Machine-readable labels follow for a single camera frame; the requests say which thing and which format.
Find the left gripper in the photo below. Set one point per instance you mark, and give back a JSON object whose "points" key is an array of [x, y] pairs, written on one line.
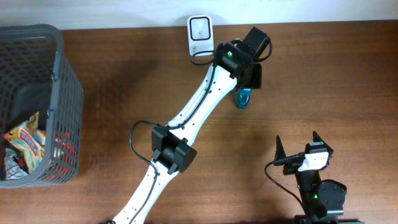
{"points": [[257, 79]]}

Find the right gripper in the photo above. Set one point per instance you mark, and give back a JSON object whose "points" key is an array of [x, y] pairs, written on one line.
{"points": [[280, 151]]}

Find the blue mouthwash bottle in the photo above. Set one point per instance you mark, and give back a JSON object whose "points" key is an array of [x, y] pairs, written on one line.
{"points": [[244, 95]]}

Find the yellow snack bag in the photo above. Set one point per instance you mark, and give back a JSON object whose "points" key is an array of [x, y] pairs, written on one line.
{"points": [[29, 140]]}

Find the silver dark snack packet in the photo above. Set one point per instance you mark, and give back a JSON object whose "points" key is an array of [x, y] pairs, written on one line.
{"points": [[13, 170]]}

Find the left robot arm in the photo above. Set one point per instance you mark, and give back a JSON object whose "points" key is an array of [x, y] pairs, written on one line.
{"points": [[235, 64]]}

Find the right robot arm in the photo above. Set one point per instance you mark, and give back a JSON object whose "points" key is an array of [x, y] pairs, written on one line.
{"points": [[321, 200]]}

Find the white barcode scanner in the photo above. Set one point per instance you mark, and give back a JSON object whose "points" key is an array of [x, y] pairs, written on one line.
{"points": [[200, 35]]}

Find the grey plastic mesh basket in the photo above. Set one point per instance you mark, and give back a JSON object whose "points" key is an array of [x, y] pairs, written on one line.
{"points": [[36, 77]]}

